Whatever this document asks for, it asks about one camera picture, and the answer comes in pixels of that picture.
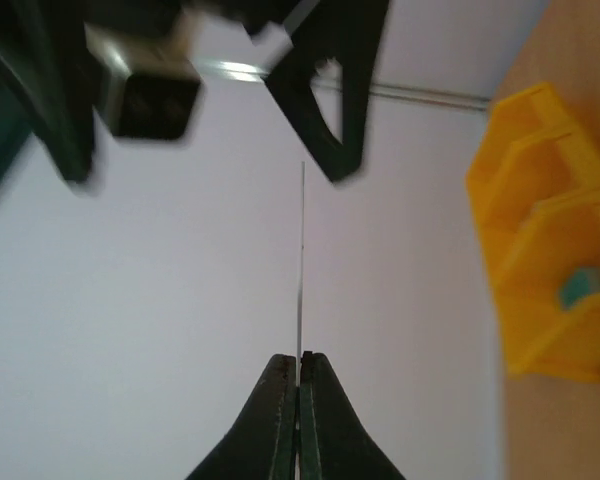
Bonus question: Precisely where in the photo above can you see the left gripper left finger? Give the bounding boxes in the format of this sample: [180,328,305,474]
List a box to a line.
[189,354,297,479]

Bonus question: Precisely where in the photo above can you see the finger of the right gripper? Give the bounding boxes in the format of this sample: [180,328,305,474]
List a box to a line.
[0,1,96,183]
[264,1,390,182]

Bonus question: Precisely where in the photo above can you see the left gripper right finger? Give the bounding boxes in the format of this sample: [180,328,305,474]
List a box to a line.
[298,351,403,480]

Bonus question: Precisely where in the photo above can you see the red circle white card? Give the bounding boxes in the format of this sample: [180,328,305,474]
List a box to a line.
[296,161,306,363]

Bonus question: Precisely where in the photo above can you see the teal card stack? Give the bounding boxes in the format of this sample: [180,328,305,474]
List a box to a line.
[558,267,600,310]

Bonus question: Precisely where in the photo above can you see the yellow three-compartment bin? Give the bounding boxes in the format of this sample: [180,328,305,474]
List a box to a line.
[466,83,600,382]

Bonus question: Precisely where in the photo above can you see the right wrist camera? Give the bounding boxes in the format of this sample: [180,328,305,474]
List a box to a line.
[85,13,202,142]

